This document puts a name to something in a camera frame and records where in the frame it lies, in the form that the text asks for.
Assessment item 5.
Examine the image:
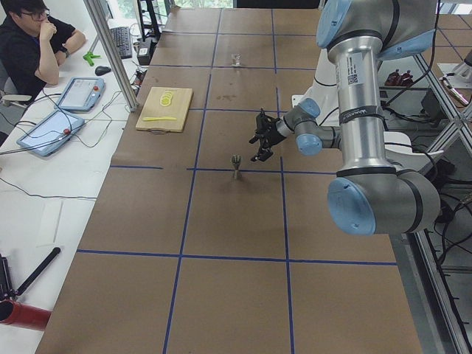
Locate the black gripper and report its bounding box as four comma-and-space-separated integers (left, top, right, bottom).
249, 117, 286, 162

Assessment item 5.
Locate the steel double jigger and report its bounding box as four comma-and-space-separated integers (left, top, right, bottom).
231, 154, 242, 180

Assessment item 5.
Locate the clear glass cup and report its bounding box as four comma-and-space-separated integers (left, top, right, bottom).
232, 53, 241, 67

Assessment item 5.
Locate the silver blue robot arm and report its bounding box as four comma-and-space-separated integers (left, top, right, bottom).
252, 1, 440, 235

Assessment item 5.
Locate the bamboo cutting board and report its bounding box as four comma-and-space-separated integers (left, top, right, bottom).
136, 87, 193, 133

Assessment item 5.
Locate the yellow plastic knife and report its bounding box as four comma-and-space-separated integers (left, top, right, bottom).
142, 116, 177, 122

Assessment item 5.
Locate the brown paper table cover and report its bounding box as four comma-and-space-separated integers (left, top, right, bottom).
38, 9, 421, 353

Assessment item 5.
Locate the black computer mouse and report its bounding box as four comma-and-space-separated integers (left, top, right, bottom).
94, 66, 111, 76

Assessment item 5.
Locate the black keyboard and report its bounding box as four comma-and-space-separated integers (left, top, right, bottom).
110, 27, 133, 59

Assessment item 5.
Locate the far blue teach pendant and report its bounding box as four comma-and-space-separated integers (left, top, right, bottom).
56, 77, 105, 113

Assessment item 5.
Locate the blue teach pendant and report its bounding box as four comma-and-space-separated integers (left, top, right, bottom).
56, 77, 105, 113
16, 109, 85, 157

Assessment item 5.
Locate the green plastic tool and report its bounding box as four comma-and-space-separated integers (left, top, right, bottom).
83, 52, 101, 66

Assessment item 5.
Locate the near blue teach pendant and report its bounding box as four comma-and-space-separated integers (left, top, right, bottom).
16, 109, 85, 157

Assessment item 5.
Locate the black rod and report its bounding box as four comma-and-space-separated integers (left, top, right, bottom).
15, 247, 61, 296

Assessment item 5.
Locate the seated person in black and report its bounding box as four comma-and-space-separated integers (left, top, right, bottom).
1, 1, 86, 98

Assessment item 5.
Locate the red cylinder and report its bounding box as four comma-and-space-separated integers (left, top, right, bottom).
1, 300, 51, 331

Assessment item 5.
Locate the aluminium frame post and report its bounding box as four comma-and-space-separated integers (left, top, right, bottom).
83, 0, 139, 112

